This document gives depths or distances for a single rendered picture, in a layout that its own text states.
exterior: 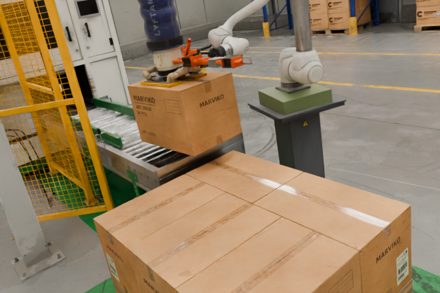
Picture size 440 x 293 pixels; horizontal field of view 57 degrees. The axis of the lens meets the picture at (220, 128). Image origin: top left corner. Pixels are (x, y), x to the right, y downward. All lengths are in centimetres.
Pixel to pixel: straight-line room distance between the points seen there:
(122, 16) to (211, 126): 1002
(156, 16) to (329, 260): 160
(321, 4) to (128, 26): 544
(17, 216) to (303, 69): 205
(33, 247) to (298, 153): 191
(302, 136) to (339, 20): 760
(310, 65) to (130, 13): 1020
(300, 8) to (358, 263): 144
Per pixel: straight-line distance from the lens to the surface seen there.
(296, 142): 279
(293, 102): 257
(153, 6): 245
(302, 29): 249
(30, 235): 306
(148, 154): 296
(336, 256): 167
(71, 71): 295
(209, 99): 237
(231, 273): 164
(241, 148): 282
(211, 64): 217
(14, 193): 293
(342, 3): 1014
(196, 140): 234
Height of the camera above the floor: 158
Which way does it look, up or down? 19 degrees down
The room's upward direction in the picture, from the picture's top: 10 degrees counter-clockwise
